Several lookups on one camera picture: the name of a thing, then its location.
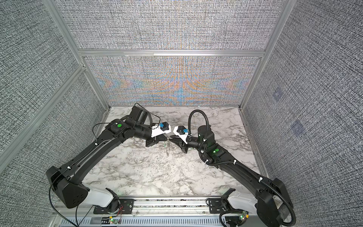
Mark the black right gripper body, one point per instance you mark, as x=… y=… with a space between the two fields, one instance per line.
x=185 y=147

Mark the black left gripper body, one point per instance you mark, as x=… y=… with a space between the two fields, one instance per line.
x=152 y=140

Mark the silver keyring with rings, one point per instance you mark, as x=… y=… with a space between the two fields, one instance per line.
x=167 y=147

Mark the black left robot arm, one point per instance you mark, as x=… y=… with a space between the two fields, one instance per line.
x=67 y=181

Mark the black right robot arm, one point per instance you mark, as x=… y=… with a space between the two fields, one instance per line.
x=274 y=206

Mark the aluminium horizontal back bar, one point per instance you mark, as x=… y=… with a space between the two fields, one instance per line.
x=165 y=53

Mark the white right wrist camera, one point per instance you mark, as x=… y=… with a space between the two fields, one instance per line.
x=182 y=133

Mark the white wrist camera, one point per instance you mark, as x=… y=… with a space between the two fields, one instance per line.
x=162 y=128
x=182 y=133

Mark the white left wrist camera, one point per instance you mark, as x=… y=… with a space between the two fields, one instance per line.
x=162 y=128

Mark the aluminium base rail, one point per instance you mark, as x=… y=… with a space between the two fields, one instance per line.
x=162 y=211

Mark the aluminium left wall bar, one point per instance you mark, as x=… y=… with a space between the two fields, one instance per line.
x=18 y=142

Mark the aluminium corner post left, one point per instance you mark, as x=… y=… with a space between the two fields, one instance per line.
x=63 y=28

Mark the aluminium corner post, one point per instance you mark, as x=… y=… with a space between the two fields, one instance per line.
x=276 y=32
x=63 y=28

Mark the aluminium corner post right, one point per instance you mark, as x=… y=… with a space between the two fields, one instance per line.
x=276 y=32

